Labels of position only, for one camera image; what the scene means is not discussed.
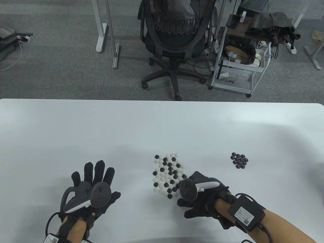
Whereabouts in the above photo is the person's left hand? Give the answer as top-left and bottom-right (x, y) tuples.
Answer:
(58, 160), (121, 238)

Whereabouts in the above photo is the person's right hand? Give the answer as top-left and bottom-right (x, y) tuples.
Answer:
(177, 187), (241, 230)

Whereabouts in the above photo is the pile of mixed go stones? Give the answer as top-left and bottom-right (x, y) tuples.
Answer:
(152, 153), (189, 198)

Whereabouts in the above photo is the group of black go stones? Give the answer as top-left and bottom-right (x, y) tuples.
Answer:
(230, 152), (249, 169)

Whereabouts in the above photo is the person's right forearm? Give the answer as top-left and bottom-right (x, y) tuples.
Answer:
(215, 199), (318, 243)

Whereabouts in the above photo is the person's left forearm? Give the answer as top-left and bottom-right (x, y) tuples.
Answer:
(58, 218), (88, 243)

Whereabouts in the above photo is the dark grey left hand controller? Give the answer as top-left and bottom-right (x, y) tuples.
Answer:
(60, 181), (112, 213)

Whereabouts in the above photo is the grey white right hand controller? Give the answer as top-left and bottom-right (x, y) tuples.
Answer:
(179, 171), (220, 202)

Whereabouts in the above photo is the black right wrist sensor box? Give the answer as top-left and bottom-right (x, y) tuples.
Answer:
(228, 194), (266, 232)

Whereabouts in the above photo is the black wrist sensor box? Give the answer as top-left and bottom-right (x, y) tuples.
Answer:
(44, 233), (69, 243)
(228, 194), (266, 232)

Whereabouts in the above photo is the black left wrist sensor box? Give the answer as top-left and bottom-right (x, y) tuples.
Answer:
(44, 233), (69, 243)

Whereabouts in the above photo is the white wheeled utility cart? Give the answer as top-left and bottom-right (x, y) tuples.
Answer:
(208, 13), (272, 98)

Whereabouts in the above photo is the black mesh office chair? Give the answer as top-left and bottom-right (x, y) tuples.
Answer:
(137, 0), (218, 101)

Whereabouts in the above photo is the floor socket box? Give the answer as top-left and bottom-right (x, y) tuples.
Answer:
(16, 32), (34, 43)

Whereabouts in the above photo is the black and tan bag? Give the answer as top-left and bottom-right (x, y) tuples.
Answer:
(224, 38), (256, 65)

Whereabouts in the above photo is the white power adapter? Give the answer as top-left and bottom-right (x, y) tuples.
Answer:
(254, 48), (266, 68)

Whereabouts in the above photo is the grey desk leg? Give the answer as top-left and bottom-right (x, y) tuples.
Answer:
(304, 42), (324, 70)

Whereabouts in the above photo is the black phone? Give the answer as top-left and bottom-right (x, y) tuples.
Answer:
(226, 15), (241, 28)

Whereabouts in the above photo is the black crumpled cloth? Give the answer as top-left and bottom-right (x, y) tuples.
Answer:
(247, 12), (301, 51)

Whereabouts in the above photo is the beige shoe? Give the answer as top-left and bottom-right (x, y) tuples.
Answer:
(311, 30), (324, 43)

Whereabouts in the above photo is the white slanted desk leg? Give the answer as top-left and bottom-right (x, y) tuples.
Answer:
(283, 0), (308, 55)

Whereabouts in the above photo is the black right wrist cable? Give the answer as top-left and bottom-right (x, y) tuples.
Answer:
(235, 194), (272, 243)

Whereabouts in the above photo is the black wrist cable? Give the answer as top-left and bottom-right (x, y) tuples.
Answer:
(46, 212), (65, 236)
(235, 194), (272, 243)

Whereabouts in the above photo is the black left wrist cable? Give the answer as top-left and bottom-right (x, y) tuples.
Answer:
(46, 212), (65, 236)

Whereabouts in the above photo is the aluminium profile post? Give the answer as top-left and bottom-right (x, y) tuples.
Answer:
(105, 0), (120, 69)

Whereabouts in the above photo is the white floor cable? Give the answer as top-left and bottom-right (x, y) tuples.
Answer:
(0, 42), (23, 71)

